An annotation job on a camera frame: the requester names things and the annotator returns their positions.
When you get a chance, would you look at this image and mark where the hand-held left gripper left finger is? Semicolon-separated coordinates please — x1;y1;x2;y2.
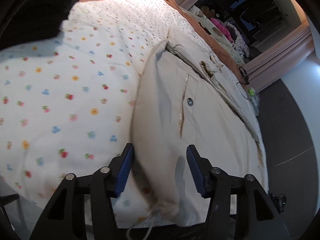
29;142;135;240

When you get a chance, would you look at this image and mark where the row of dark hanging clothes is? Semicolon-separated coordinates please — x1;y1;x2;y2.
240;0;285;28

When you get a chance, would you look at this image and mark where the beige jacket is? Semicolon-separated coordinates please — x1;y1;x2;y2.
126;26;269;240

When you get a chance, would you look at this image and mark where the black wired device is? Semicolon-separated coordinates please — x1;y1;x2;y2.
236;66;250;85

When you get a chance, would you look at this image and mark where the pile of clothes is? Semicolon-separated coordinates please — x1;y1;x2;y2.
187;6;247;65

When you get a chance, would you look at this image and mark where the floral clothes pile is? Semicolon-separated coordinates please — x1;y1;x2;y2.
224;21;250;58

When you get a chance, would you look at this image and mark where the white dotted blanket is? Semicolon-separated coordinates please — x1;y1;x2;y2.
0;0;213;230

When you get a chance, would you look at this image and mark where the pink cloth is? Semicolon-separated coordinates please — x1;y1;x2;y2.
210;17;232;38

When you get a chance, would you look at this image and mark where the brown plush toy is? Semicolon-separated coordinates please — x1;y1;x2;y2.
200;5;218;18

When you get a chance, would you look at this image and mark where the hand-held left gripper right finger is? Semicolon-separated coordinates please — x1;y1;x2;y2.
186;144;292;240

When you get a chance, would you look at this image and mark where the black cloth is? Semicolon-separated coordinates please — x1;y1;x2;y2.
0;0;83;52

